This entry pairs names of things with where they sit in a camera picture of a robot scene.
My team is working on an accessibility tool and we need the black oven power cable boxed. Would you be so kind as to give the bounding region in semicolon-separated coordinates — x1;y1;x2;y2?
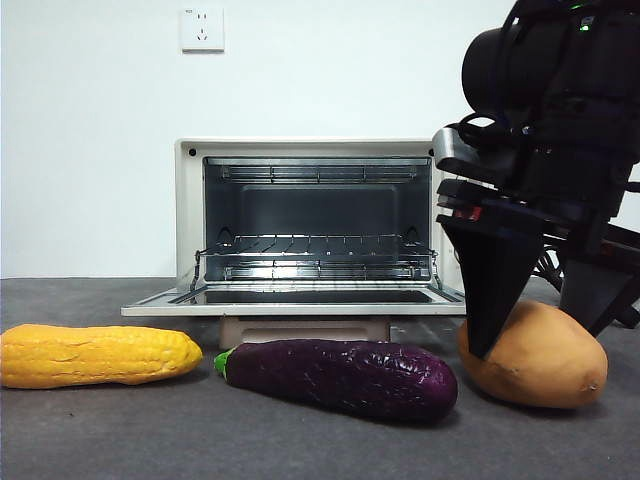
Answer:
529;244;640;329

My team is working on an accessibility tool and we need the glass oven door beige handle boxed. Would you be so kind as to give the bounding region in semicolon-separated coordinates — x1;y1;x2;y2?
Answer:
120;284;467;350

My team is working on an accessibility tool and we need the white wall socket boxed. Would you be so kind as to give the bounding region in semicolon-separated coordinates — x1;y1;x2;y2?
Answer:
181;7;225;54

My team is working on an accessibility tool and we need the purple eggplant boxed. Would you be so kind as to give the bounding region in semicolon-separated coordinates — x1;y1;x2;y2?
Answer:
213;338;459;424

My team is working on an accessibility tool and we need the white Toshiba toaster oven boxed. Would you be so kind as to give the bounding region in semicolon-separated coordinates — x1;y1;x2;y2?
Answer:
174;138;466;301

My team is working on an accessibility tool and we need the yellow corn cob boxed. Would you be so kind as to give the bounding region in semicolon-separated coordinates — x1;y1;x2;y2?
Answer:
0;323;204;390

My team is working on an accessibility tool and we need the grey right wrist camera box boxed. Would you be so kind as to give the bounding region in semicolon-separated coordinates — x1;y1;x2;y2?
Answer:
432;125;501;174

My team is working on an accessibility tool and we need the metal wire oven rack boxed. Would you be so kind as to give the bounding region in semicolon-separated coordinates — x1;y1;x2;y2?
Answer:
193;232;441;291

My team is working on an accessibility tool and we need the brown potato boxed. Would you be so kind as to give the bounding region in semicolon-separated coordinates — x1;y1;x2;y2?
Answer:
457;299;610;410

